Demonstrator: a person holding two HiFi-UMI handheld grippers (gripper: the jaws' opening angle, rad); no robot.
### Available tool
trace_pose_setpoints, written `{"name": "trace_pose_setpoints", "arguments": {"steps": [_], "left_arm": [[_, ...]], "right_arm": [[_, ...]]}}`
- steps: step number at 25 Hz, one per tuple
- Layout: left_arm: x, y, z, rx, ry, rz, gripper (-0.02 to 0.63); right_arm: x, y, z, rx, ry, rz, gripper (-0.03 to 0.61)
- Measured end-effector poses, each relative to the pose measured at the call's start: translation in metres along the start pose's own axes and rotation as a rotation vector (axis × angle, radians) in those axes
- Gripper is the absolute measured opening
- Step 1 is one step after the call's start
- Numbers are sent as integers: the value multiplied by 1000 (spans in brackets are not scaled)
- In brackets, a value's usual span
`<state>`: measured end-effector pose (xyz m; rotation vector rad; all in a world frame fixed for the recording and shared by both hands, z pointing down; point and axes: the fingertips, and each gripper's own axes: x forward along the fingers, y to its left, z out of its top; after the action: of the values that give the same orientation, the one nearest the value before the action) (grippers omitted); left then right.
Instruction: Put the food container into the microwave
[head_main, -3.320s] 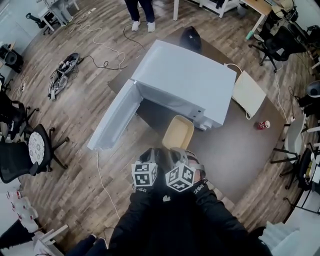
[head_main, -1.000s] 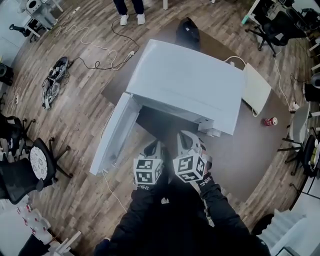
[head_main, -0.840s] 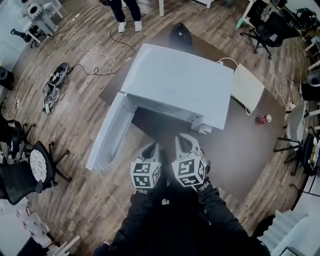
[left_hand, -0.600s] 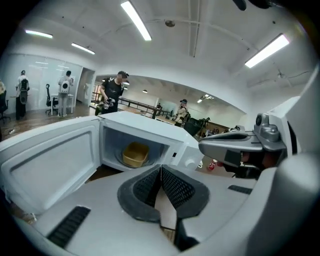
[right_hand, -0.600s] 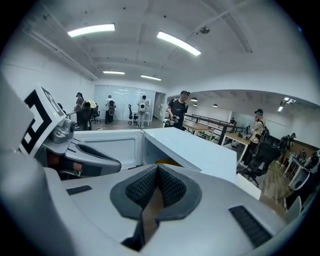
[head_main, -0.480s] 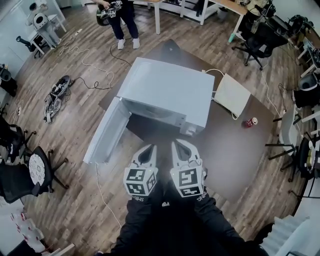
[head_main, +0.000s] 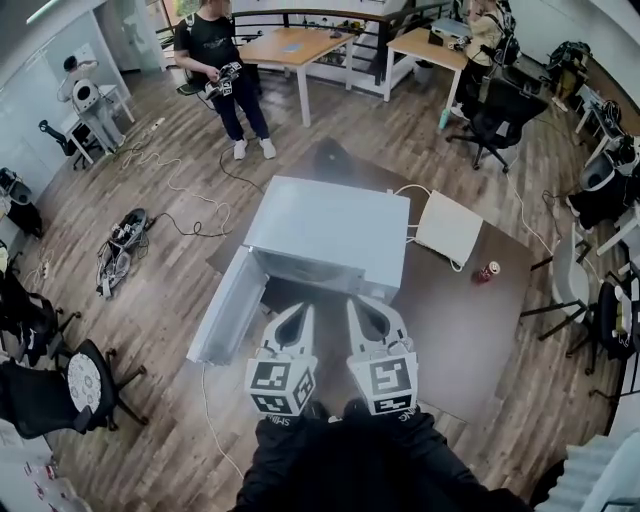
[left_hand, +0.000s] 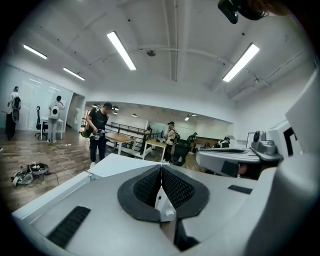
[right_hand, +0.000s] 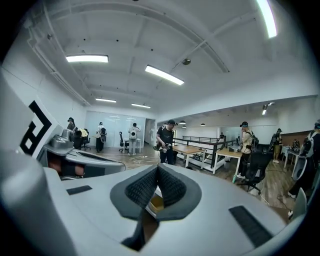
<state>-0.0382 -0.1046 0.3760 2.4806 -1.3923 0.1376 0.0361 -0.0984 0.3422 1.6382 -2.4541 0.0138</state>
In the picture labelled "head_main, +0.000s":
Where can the cream tote bag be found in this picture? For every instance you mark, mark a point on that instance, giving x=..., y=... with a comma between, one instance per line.
x=450, y=230

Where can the teal bottle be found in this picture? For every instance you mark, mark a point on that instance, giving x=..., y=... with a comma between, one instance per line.
x=444, y=120

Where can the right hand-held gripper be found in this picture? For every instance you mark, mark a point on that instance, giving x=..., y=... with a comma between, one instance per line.
x=390, y=380

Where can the wooden desk with white legs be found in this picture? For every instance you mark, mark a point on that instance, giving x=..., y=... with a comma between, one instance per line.
x=295, y=47
x=425, y=47

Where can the person's left forearm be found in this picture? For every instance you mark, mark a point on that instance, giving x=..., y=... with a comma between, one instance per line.
x=282, y=440

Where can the white power strip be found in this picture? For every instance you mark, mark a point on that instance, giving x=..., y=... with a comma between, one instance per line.
x=157, y=124

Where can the grey harness bundle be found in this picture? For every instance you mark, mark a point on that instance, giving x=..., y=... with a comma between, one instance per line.
x=120, y=250

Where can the black chair with lace cushion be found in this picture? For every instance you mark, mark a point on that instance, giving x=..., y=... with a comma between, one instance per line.
x=75, y=395

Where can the red drink can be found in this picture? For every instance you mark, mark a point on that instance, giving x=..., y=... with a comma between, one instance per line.
x=487, y=273

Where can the person's right forearm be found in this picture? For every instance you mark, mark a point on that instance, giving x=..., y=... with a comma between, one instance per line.
x=420, y=435

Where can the black mesh office chair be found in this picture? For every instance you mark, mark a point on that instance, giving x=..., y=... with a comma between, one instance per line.
x=505, y=115

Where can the black bag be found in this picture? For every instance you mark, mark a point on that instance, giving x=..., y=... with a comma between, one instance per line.
x=331, y=156

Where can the clear plastic wrapped pack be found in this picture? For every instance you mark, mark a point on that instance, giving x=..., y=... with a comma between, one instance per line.
x=40, y=475

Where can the black office chair with headrest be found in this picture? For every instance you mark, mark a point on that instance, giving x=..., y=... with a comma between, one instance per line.
x=62, y=142

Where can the white microwave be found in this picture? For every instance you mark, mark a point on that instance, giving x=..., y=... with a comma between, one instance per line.
x=330, y=225

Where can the white chair with black legs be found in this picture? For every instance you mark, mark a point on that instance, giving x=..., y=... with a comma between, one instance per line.
x=567, y=280

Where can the white stairs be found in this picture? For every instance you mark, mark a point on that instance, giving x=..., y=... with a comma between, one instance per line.
x=595, y=470

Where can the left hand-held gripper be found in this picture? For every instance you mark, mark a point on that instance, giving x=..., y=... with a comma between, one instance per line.
x=270, y=377

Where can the small white desk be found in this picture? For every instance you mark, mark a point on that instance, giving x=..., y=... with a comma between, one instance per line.
x=107, y=100

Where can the person's torso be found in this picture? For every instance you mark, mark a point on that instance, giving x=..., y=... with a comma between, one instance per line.
x=360, y=465

